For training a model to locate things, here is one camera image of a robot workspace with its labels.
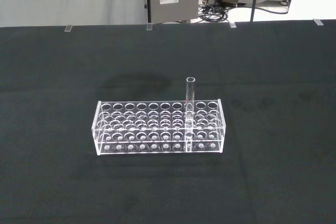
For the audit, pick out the clear acrylic test tube rack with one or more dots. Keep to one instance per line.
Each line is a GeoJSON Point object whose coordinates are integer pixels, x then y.
{"type": "Point", "coordinates": [157, 150]}

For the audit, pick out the clear cloth clip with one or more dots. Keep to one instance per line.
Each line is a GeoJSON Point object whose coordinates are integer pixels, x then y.
{"type": "Point", "coordinates": [149, 26]}
{"type": "Point", "coordinates": [68, 28]}
{"type": "Point", "coordinates": [232, 24]}
{"type": "Point", "coordinates": [317, 22]}

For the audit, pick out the black bench cloth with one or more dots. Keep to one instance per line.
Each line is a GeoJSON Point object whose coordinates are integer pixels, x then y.
{"type": "Point", "coordinates": [78, 187]}

